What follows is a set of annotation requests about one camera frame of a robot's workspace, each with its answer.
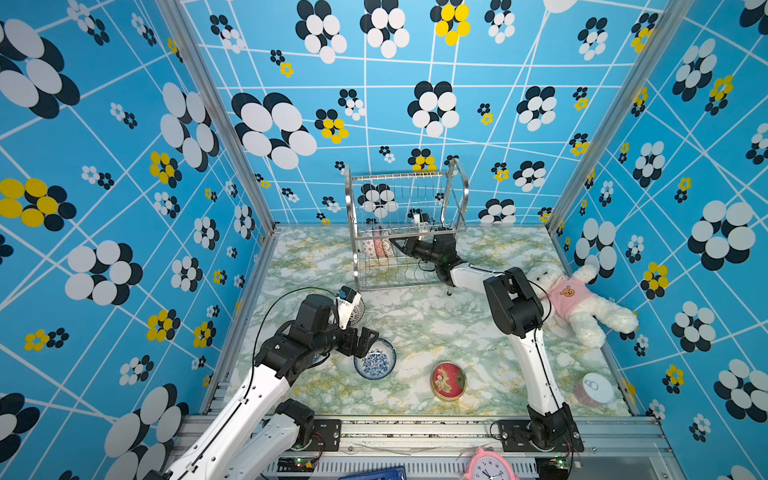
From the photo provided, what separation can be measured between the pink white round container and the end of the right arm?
434 mm

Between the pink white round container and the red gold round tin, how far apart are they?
305 millimetres

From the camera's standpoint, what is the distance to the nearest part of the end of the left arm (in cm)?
57

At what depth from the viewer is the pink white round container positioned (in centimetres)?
77

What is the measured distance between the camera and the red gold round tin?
79 centimetres

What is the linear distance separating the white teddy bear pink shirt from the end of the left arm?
58cm
